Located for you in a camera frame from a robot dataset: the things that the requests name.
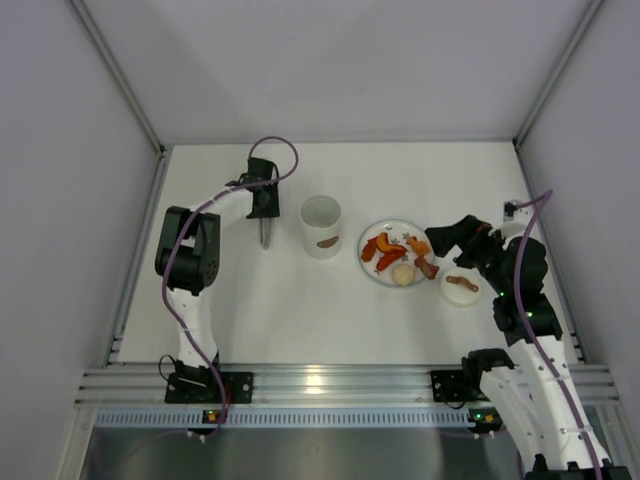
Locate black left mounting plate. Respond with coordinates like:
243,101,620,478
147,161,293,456
164,371,255,404

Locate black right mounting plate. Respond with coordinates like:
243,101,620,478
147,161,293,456
429,370,487,408

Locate metal tongs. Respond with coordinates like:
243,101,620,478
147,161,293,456
259,218,273,250

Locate brown meat piece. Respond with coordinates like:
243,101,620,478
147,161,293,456
414,256,440,280

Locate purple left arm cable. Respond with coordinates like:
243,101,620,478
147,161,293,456
159,134,301,441

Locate white round container lid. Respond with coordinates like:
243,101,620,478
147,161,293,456
439,267,483,307

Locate round white bun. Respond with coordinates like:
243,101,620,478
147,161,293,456
391,264,416,287

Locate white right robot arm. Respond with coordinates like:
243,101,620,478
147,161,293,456
425,215,631,479

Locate slotted cable duct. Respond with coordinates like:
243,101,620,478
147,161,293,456
94,407,499,429

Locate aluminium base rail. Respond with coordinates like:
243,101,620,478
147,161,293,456
74,362,621,405

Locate black mounting plate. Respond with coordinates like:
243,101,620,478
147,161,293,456
164,371,255,404
429,370,487,408

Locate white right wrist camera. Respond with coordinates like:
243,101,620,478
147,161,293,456
495,200,531,238

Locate orange food piece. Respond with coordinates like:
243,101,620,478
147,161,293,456
406,236,431,257

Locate white cylindrical lunch container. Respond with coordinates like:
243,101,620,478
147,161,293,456
299,195,342,260

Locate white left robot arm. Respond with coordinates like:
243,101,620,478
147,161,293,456
155,157,280,389

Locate white patterned plate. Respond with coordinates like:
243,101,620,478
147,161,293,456
356,219,440,288

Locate red orange food slices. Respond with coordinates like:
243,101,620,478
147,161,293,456
360,232,408,272

